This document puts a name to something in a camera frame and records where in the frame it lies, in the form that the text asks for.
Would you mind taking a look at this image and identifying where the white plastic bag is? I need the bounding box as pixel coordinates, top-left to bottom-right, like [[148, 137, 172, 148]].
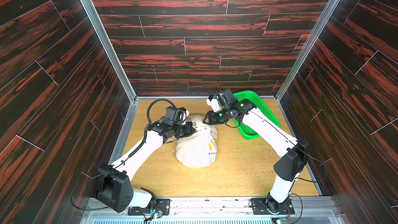
[[176, 115, 218, 168]]

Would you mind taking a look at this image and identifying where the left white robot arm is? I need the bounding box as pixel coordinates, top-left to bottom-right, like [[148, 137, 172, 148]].
[[93, 106, 196, 213]]

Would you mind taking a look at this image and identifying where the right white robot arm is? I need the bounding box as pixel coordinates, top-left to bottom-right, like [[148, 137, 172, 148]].
[[204, 89, 309, 214]]

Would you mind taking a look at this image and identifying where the green plastic basket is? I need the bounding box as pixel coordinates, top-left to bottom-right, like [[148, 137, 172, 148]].
[[231, 90, 281, 140]]

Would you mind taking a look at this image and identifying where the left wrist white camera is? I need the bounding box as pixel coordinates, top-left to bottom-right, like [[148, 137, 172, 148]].
[[179, 107, 189, 124]]

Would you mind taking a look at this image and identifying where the wrist white camera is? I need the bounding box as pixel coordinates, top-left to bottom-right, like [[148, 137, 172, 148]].
[[179, 107, 189, 124], [206, 94, 222, 113]]

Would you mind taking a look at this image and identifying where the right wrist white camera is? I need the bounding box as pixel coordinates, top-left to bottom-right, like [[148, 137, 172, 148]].
[[206, 94, 222, 113]]

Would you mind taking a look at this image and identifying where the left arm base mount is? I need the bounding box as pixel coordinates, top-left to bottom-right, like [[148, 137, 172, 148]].
[[127, 188, 171, 224]]

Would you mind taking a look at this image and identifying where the metal front rail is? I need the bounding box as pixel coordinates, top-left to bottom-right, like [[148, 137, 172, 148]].
[[126, 196, 304, 224]]

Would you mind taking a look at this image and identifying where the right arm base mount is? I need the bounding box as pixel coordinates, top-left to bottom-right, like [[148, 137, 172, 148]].
[[248, 193, 295, 224]]

